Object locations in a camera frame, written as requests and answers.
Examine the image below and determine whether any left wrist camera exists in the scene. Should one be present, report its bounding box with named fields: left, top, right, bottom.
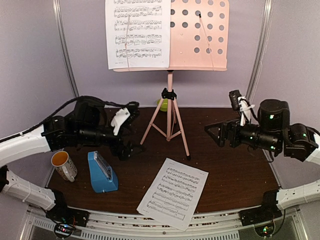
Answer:
left=110, top=101, right=140, bottom=136

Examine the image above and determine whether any patterned ceramic mug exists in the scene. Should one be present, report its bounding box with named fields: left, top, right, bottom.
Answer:
left=51, top=150, right=78, bottom=183

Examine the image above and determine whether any aluminium front rail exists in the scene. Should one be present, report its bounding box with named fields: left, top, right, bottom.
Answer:
left=24, top=197, right=305, bottom=240

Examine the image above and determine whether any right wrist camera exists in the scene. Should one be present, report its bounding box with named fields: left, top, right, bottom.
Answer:
left=228, top=90, right=257, bottom=127

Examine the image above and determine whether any sheet music page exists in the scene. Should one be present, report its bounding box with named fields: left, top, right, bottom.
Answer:
left=105, top=0, right=171, bottom=70
left=136, top=158, right=209, bottom=231

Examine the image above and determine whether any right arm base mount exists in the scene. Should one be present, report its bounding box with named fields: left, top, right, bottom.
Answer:
left=238, top=190, right=286, bottom=239

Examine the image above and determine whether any green plastic bowl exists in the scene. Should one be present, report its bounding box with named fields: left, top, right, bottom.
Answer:
left=159, top=99, right=168, bottom=112

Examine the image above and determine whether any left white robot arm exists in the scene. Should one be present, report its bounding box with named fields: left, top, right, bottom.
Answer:
left=0, top=95, right=143, bottom=222

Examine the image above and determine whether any blue metronome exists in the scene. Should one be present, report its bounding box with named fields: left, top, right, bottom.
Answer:
left=87, top=151, right=119, bottom=194

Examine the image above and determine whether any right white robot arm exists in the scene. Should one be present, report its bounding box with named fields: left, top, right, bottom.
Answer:
left=204, top=97, right=320, bottom=165

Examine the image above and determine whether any pink perforated music stand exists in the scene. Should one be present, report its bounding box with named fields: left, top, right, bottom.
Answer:
left=112, top=0, right=231, bottom=161

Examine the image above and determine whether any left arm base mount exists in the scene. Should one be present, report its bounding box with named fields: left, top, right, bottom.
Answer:
left=42, top=190, right=90, bottom=240

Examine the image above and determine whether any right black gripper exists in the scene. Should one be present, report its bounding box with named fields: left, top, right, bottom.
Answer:
left=204, top=116, right=281, bottom=153

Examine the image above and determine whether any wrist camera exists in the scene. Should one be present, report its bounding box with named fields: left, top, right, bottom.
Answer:
left=228, top=90, right=257, bottom=127
left=110, top=101, right=140, bottom=136

